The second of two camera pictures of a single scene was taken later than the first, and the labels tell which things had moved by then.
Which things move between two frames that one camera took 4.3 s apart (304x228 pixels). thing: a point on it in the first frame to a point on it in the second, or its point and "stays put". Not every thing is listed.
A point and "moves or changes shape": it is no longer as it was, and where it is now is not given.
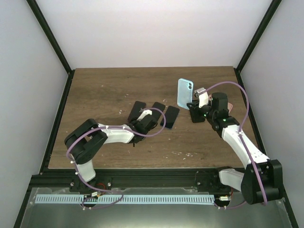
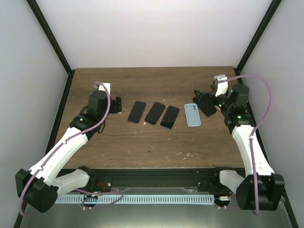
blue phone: (171, 115) stays put
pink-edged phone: (135, 112) stays put
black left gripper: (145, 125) to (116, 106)
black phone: (157, 105) stays put
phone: (195, 114) moves or changes shape
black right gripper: (193, 104) to (213, 92)
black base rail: (120, 179) stays put
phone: (185, 92) moves or changes shape
